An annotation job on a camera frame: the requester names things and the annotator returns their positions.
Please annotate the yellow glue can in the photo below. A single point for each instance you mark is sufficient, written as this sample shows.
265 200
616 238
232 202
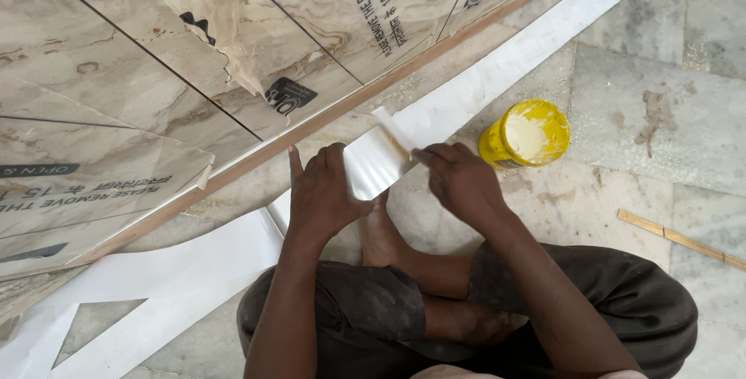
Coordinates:
527 134

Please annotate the small white glue spreader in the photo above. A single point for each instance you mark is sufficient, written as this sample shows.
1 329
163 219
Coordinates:
393 129

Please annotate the person's left leg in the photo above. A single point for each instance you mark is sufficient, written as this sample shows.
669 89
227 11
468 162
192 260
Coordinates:
373 315

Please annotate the person's right fingers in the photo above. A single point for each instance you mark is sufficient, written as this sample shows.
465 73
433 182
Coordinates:
434 157

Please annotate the long white laminate strip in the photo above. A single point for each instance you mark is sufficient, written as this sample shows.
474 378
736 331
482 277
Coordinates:
501 70

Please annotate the white laminate offcut strip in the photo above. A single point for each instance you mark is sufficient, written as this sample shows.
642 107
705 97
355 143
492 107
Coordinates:
145 326

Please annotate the wide white laminate sheet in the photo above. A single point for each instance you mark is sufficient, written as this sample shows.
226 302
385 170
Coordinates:
192 262

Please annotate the person's left hand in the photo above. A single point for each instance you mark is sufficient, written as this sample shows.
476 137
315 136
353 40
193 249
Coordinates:
320 198

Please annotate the person's right hand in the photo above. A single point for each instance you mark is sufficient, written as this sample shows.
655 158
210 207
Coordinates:
466 186

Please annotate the marble-look laminated board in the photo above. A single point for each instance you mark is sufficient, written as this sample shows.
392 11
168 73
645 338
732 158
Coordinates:
175 76

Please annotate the person's right leg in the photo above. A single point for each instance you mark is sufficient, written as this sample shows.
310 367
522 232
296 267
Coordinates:
629 303

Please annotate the person's leg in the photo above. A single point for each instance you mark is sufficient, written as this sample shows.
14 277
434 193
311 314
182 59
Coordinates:
629 303
373 315

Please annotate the thin wooden stick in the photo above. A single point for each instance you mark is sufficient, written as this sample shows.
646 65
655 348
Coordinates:
682 241

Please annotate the person's light shirt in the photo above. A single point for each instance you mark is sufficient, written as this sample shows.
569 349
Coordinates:
449 373

